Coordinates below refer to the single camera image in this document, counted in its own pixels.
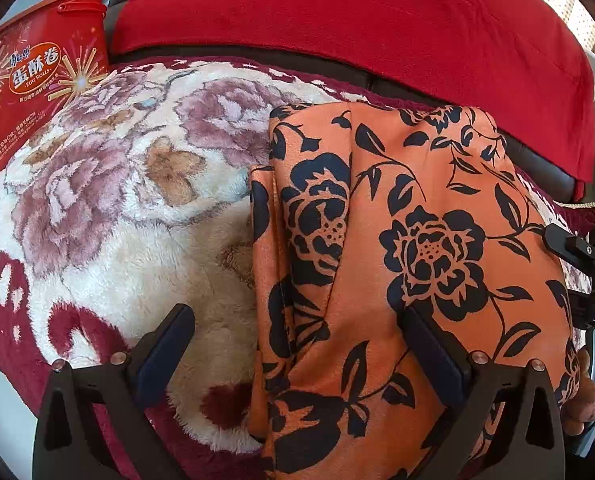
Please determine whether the red cloth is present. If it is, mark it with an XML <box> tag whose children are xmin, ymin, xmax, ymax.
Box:
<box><xmin>110</xmin><ymin>0</ymin><xmax>595</xmax><ymax>187</ymax></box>

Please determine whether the white patterned curtain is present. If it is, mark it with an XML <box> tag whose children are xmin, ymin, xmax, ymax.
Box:
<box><xmin>500</xmin><ymin>0</ymin><xmax>595</xmax><ymax>68</ymax></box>

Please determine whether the floral plush blanket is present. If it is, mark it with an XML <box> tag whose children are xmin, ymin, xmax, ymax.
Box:
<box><xmin>0</xmin><ymin>56</ymin><xmax>593</xmax><ymax>480</ymax></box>

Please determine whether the red snack bucket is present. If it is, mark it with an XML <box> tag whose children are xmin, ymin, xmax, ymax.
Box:
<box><xmin>0</xmin><ymin>0</ymin><xmax>112</xmax><ymax>193</ymax></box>

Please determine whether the orange floral garment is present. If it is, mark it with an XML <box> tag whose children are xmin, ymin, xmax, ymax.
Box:
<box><xmin>248</xmin><ymin>102</ymin><xmax>587</xmax><ymax>480</ymax></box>

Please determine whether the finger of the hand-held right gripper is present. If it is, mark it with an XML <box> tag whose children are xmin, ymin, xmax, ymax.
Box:
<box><xmin>541</xmin><ymin>210</ymin><xmax>595</xmax><ymax>272</ymax></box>

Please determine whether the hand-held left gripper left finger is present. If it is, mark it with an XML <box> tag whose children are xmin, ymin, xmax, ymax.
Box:
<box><xmin>32</xmin><ymin>303</ymin><xmax>196</xmax><ymax>480</ymax></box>

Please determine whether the person's right hand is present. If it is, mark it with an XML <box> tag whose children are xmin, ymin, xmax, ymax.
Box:
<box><xmin>561</xmin><ymin>348</ymin><xmax>595</xmax><ymax>437</ymax></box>

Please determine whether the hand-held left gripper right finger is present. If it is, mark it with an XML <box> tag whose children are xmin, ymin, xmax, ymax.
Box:
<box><xmin>401</xmin><ymin>306</ymin><xmax>567</xmax><ymax>480</ymax></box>

